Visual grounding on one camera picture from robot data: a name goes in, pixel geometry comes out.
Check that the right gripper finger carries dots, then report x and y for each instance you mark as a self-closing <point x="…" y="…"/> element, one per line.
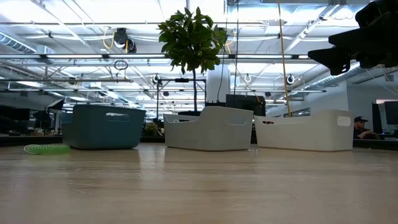
<point x="337" y="59"/>
<point x="346" y="39"/>

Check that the white plastic bin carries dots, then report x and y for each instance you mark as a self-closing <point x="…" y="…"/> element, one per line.
<point x="304" y="133"/>

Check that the black computer monitor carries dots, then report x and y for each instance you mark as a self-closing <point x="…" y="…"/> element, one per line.
<point x="377" y="118"/>
<point x="391" y="112"/>

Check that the person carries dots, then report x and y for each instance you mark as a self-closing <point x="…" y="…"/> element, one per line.
<point x="360" y="130"/>

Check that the potted green plant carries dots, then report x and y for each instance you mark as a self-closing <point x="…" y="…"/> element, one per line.
<point x="192" y="37"/>

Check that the gray plastic bin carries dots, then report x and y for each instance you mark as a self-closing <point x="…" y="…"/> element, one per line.
<point x="211" y="133"/>

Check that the small green desk plant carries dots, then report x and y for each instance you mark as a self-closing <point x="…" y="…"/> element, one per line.
<point x="151" y="129"/>

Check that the teal plastic bin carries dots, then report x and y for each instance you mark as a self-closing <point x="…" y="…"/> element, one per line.
<point x="93" y="133"/>

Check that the silver ceiling duct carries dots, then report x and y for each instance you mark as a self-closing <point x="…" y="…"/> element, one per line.
<point x="15" y="43"/>
<point x="335" y="79"/>

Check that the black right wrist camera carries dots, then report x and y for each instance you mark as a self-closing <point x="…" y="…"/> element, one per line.
<point x="379" y="14"/>

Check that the black metal stand frame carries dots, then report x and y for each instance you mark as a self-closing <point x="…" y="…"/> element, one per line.
<point x="182" y="80"/>

